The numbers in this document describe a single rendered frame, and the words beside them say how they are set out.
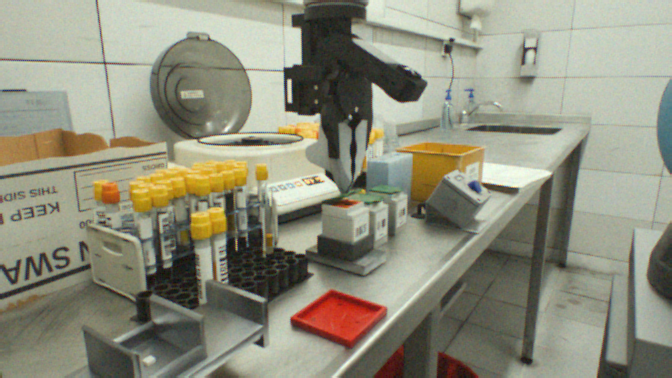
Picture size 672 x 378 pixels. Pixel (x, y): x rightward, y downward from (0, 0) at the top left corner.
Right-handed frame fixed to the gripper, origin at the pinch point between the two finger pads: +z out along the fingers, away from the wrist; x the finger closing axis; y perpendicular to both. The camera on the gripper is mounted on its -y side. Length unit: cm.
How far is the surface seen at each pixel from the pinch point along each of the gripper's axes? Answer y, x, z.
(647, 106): -31, -241, 0
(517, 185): -9, -51, 9
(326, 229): 2.1, 2.0, 5.8
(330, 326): -7.0, 13.7, 10.1
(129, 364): -5.6, 31.4, 3.9
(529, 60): 28, -232, -25
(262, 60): 58, -45, -18
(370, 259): -3.5, 0.6, 8.9
